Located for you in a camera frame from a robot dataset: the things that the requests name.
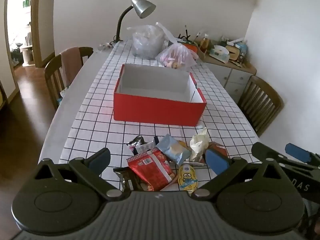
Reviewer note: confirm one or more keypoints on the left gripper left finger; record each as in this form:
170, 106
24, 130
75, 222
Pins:
89, 171

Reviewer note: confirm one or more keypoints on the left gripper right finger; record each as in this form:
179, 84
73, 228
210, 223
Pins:
226, 171

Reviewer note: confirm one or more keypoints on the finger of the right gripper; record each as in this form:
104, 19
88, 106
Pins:
302, 155
263, 152

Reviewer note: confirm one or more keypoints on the brown red chip bag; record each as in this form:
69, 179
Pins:
218, 148

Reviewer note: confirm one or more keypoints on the cream snack bag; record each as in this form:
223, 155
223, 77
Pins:
198, 144

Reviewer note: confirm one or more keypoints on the yellow minion snack pack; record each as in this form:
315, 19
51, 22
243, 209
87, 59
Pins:
187, 179

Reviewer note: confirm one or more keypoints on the black snack bar pack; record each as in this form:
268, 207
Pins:
128, 179

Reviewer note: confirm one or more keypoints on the light blue snack pack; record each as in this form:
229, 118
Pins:
173, 149

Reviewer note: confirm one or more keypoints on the silver black foil pack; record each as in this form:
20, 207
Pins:
139, 145

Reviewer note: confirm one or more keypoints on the red snack bag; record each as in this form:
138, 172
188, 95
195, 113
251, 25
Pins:
153, 168

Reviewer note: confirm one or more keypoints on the yellow small snack pack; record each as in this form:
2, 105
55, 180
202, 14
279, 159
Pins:
183, 144

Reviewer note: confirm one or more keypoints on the right wooden chair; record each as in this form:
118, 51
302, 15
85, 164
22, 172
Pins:
260, 104

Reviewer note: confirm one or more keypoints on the wooden chair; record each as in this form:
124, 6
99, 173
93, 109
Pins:
260, 104
62, 69

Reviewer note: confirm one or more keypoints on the white sideboard cabinet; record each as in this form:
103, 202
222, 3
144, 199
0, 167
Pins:
233, 76

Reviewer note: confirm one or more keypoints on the red cardboard box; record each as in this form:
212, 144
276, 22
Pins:
157, 95

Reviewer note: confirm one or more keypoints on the left wooden chair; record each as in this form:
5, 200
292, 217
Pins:
62, 69

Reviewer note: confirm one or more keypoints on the yellow retro radio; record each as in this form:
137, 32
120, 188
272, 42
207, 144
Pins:
233, 52

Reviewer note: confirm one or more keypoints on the tissue box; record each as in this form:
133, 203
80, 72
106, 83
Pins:
220, 53

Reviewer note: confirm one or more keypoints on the pink snack plastic bag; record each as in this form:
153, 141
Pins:
177, 56

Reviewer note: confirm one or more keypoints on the amber glass bottle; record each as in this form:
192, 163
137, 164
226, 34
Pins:
204, 43

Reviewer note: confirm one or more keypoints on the orange lunch bag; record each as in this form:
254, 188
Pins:
192, 47

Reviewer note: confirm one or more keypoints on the clear plastic bag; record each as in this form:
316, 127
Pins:
148, 40

